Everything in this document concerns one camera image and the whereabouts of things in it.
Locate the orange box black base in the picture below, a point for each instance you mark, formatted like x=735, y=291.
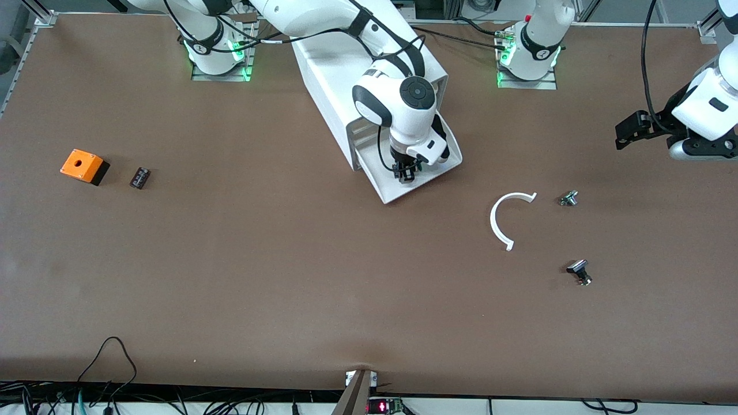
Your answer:
x=81, y=162

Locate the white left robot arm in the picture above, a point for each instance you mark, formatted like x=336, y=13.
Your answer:
x=539, y=34

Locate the white lowest cabinet drawer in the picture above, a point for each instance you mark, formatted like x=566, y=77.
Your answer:
x=432, y=178

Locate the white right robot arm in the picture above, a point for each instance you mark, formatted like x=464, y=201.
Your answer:
x=305, y=14

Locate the aluminium frame profile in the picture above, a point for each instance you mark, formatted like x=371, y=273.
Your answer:
x=706, y=29
x=43, y=17

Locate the circuit board red light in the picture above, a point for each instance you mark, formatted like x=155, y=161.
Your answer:
x=383, y=407

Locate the small black terminal block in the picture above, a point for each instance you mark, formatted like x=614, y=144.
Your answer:
x=140, y=177

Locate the black silver switch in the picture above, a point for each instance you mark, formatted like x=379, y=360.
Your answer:
x=578, y=267

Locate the wooden post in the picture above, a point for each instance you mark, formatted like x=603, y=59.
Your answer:
x=354, y=397

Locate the white curved plastic arc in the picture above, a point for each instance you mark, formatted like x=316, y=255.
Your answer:
x=493, y=222

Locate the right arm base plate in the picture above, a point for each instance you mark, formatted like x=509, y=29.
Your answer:
x=222, y=76

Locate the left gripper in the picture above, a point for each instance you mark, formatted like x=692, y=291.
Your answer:
x=661, y=126

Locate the small silver green knob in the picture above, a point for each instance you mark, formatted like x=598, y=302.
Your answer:
x=568, y=199

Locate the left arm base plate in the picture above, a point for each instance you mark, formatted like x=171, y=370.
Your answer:
x=527, y=84

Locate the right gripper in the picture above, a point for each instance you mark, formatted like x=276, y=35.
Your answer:
x=402, y=162

